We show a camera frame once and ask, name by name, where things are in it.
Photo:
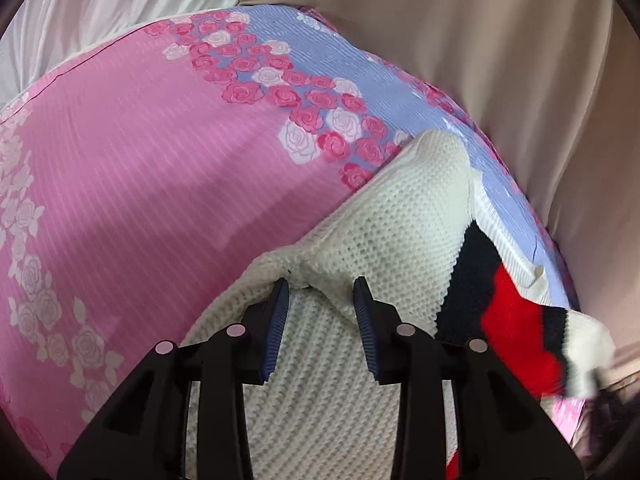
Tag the white knit striped sweater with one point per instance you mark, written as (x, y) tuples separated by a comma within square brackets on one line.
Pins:
[(380, 240)]

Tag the white pillow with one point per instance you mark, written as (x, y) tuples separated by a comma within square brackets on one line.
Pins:
[(100, 10)]

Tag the pink floral bed sheet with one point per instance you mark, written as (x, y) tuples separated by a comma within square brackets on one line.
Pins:
[(165, 170)]

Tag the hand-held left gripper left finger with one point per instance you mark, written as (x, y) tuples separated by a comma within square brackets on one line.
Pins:
[(276, 327)]

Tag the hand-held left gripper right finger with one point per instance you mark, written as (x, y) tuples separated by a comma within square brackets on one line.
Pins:
[(366, 327)]

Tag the beige curtain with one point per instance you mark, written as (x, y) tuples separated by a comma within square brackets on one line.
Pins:
[(475, 60)]

